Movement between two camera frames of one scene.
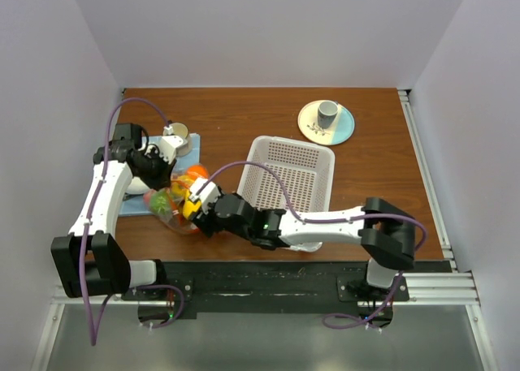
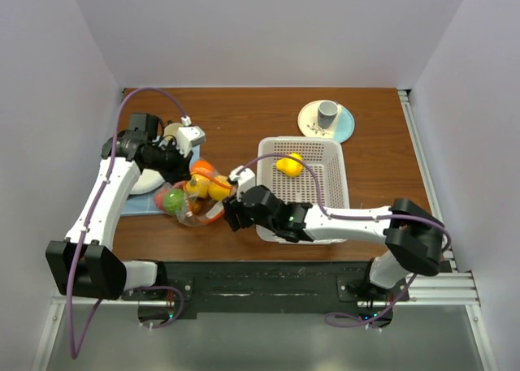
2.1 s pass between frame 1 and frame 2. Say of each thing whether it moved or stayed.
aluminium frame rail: stayed
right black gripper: moved
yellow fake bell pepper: moved
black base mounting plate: stayed
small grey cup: stayed
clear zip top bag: moved
